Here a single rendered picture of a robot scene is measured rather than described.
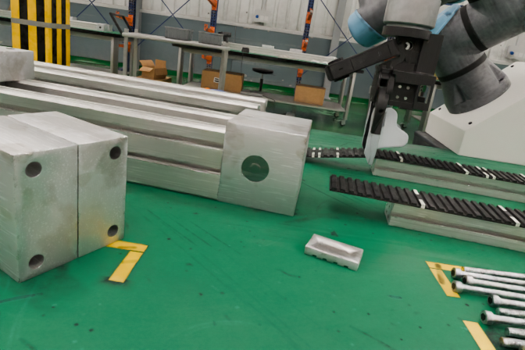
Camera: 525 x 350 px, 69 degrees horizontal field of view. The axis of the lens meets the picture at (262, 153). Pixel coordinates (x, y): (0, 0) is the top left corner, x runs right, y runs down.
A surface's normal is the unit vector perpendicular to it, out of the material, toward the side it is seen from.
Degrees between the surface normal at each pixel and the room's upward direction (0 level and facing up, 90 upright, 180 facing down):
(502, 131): 90
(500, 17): 111
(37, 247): 90
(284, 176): 90
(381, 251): 0
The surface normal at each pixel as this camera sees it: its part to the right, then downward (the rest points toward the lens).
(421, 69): -0.18, 0.25
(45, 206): 0.84, 0.26
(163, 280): 0.14, -0.95
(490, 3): -0.62, 0.57
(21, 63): 0.98, 0.18
